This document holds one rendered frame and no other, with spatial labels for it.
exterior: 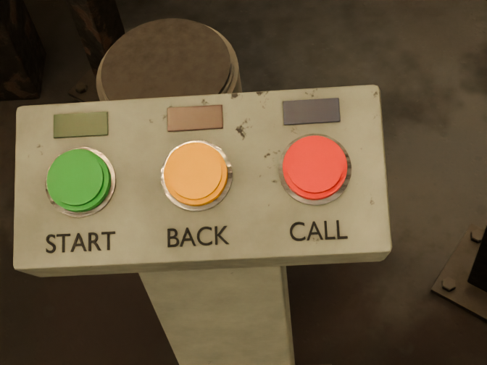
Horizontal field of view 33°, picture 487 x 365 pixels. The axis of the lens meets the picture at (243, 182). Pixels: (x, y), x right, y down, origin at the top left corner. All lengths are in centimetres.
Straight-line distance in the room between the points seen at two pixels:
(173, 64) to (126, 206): 19
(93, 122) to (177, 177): 7
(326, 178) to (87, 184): 15
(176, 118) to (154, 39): 19
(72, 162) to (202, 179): 8
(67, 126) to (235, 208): 12
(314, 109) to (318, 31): 88
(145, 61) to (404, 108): 68
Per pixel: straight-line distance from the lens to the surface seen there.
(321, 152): 51
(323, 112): 53
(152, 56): 70
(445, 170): 124
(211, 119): 53
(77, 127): 54
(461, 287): 115
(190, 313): 63
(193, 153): 51
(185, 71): 68
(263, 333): 67
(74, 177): 53
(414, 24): 141
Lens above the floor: 104
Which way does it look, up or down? 58 degrees down
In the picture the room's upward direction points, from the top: 9 degrees counter-clockwise
